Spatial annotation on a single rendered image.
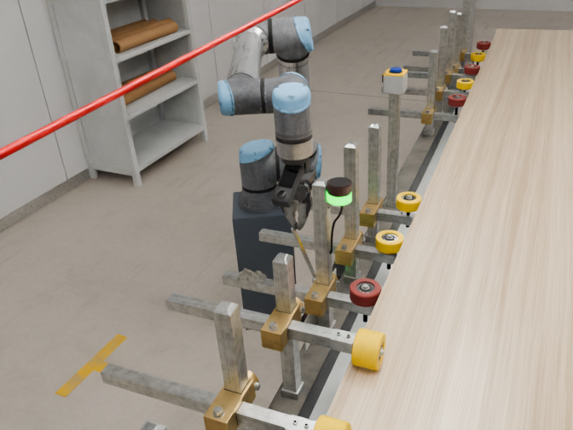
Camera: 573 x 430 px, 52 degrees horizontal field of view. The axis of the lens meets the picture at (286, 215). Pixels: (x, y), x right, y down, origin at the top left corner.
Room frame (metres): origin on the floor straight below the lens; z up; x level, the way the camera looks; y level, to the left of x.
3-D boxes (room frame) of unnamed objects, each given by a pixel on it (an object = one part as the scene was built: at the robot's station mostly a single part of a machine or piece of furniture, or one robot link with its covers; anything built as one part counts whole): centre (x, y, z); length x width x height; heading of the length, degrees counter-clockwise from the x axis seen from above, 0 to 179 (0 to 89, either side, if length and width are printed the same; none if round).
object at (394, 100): (1.98, -0.41, 0.93); 0.05 x 0.05 x 0.45; 65
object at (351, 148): (1.51, -0.19, 0.93); 0.04 x 0.04 x 0.48; 65
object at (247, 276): (1.33, 0.11, 0.87); 0.09 x 0.07 x 0.02; 65
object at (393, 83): (1.98, -0.41, 1.18); 0.07 x 0.07 x 0.08; 65
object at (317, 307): (1.26, -0.08, 0.85); 0.14 x 0.06 x 0.05; 155
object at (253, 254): (2.25, 0.11, 0.30); 0.25 x 0.25 x 0.60; 2
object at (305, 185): (1.35, -0.04, 1.16); 0.09 x 0.08 x 0.12; 155
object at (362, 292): (1.20, -0.19, 0.85); 0.08 x 0.08 x 0.11
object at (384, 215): (1.73, -0.22, 0.83); 0.44 x 0.03 x 0.04; 65
